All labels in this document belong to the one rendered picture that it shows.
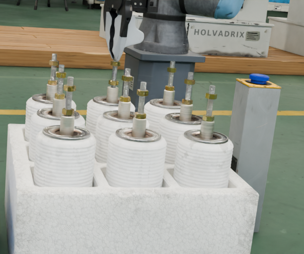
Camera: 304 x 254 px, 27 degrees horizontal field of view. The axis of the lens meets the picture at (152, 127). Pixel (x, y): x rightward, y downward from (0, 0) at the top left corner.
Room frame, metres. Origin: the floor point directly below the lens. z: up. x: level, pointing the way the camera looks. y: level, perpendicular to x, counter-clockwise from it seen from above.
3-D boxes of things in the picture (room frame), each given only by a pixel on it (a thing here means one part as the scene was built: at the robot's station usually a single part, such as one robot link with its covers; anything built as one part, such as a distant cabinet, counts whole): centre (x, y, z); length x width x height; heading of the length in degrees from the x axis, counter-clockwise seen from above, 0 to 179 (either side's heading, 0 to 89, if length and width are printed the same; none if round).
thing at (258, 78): (1.26, -0.20, 0.32); 0.04 x 0.04 x 0.02
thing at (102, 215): (1.11, 0.05, 0.09); 0.39 x 0.39 x 0.18; 16
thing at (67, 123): (0.97, 0.13, 0.26); 0.02 x 0.02 x 0.03
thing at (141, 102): (1.00, 0.02, 0.30); 0.01 x 0.01 x 0.08
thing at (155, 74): (1.72, 0.00, 0.15); 0.19 x 0.19 x 0.30; 24
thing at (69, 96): (0.97, 0.13, 0.30); 0.01 x 0.01 x 0.08
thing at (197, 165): (1.03, -0.09, 0.16); 0.10 x 0.10 x 0.18
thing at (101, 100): (1.23, 0.08, 0.25); 0.08 x 0.08 x 0.01
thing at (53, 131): (0.97, 0.13, 0.25); 0.08 x 0.08 x 0.01
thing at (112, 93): (1.23, 0.08, 0.26); 0.02 x 0.02 x 0.03
